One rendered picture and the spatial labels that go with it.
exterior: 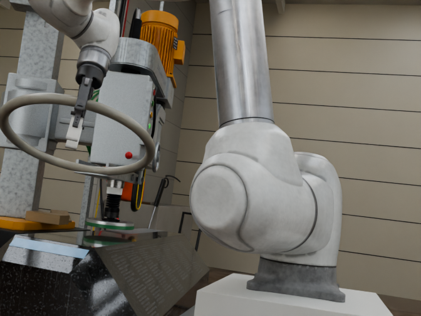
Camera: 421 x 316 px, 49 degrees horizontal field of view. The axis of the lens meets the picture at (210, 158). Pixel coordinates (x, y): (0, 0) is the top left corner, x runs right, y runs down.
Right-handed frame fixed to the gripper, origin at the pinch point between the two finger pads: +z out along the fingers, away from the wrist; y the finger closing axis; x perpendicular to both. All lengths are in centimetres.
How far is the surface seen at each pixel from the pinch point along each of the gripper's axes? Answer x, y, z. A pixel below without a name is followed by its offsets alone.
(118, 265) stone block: -23, 50, 21
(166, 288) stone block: -44, 69, 23
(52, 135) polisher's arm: 21, 130, -59
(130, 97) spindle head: -14, 63, -54
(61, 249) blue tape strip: -3, 49, 20
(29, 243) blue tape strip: 9, 56, 18
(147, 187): -73, 452, -169
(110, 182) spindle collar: -15, 84, -21
